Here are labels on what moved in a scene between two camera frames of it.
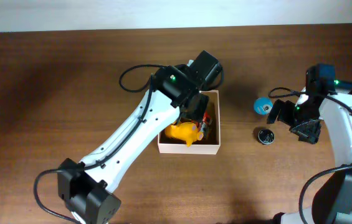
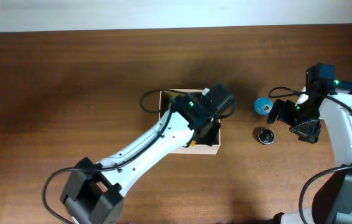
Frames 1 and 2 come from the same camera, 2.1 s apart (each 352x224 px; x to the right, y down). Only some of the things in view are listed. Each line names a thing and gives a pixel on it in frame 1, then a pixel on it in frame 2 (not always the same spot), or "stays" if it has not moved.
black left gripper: x=200 y=112 → x=210 y=141
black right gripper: x=309 y=134 stays
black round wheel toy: x=266 y=136 stays
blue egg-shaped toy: x=262 y=106 stays
